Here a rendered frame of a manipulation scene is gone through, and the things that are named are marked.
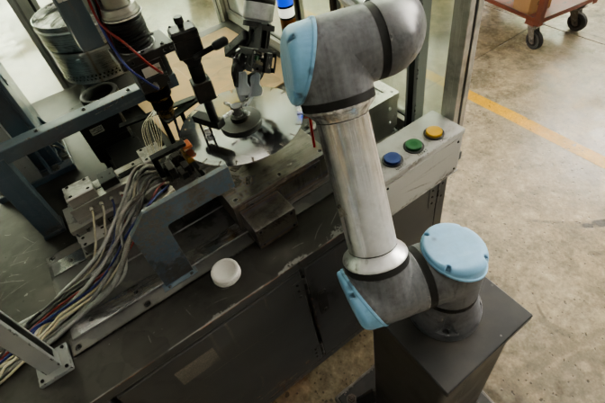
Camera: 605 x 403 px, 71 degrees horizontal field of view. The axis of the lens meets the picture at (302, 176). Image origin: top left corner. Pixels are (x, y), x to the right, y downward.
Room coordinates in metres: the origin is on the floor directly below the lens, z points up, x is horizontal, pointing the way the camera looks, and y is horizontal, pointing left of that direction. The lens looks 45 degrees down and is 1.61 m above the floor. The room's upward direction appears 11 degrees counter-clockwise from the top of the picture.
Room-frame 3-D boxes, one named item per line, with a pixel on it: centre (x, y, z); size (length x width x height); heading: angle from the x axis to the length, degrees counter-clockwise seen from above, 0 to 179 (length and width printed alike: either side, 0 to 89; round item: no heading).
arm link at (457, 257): (0.40, -0.23, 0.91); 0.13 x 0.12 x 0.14; 99
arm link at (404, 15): (0.77, -0.17, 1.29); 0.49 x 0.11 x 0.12; 9
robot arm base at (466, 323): (0.40, -0.24, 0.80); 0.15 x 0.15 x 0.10
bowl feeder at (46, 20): (1.51, 0.64, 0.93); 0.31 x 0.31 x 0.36
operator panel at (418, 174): (0.75, -0.27, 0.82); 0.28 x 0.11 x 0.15; 117
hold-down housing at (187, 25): (0.85, 0.18, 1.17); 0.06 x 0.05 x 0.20; 108
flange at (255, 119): (0.90, 0.13, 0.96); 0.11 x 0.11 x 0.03
